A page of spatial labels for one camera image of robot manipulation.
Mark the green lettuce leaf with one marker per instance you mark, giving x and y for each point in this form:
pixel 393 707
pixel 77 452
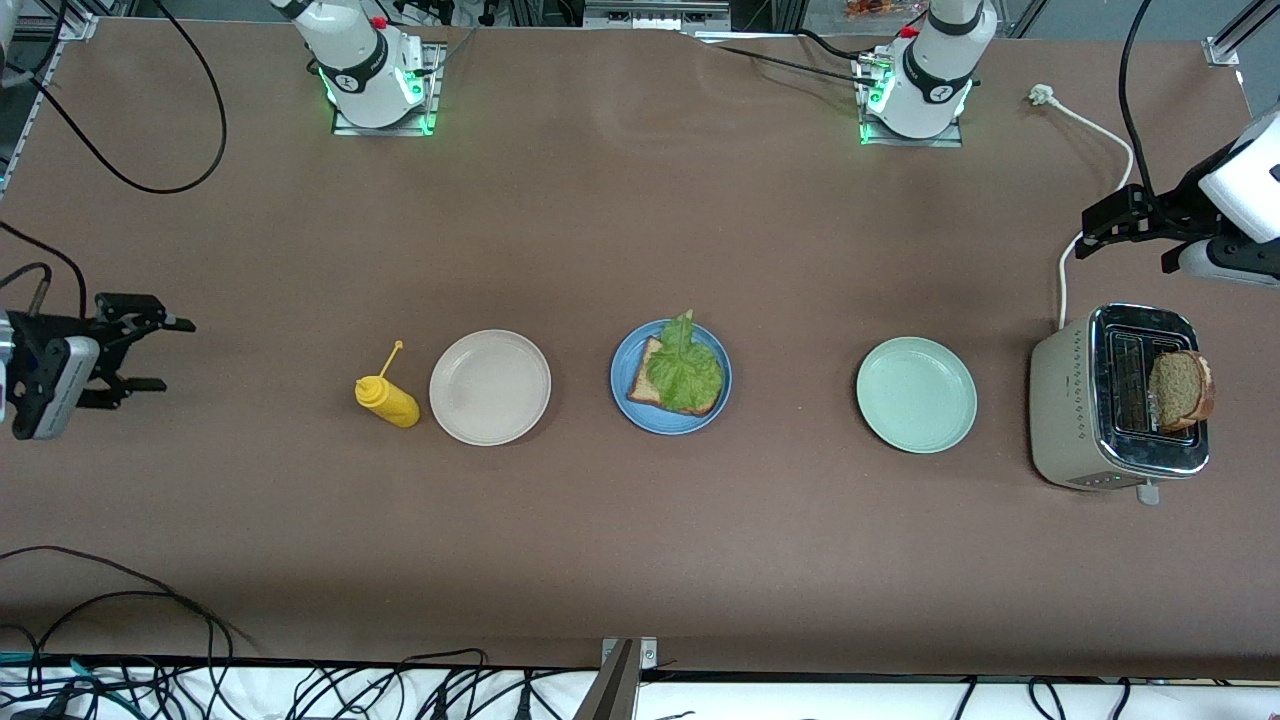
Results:
pixel 685 372

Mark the yellow mustard squeeze bottle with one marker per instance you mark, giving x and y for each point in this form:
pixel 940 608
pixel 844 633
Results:
pixel 395 405

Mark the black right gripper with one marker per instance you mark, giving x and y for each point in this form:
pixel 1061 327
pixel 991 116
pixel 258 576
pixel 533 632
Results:
pixel 33 335

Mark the orange snack packet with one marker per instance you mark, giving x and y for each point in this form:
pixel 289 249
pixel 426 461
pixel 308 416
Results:
pixel 870 8

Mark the aluminium table edge bracket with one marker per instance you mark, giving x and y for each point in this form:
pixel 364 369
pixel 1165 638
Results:
pixel 615 690

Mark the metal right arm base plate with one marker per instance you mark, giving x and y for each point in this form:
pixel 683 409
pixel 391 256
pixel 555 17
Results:
pixel 436 95

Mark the brown bread slice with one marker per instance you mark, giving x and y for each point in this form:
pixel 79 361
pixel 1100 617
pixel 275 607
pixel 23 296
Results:
pixel 640 385
pixel 1180 390

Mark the mint green round plate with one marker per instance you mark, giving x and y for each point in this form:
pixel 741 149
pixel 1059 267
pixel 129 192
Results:
pixel 916 395

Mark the beige round plate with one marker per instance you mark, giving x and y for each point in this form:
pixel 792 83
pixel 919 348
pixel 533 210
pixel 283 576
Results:
pixel 490 388

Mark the blue round plate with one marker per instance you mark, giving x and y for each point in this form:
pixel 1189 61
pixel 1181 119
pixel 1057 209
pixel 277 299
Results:
pixel 645 418

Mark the beige chrome toaster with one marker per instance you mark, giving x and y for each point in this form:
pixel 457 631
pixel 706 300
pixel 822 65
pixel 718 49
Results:
pixel 1065 400

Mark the brown table cover sheet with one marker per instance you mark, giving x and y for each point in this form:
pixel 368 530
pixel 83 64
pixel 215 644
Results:
pixel 800 560

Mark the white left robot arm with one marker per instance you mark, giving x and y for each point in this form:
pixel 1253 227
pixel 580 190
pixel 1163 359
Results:
pixel 935 75

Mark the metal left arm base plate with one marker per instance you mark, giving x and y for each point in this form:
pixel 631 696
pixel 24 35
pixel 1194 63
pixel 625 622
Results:
pixel 915 143

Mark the silver metal frame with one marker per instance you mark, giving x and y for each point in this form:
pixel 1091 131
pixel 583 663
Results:
pixel 655 15

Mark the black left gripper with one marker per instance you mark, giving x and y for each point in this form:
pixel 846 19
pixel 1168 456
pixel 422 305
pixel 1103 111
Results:
pixel 1177 207

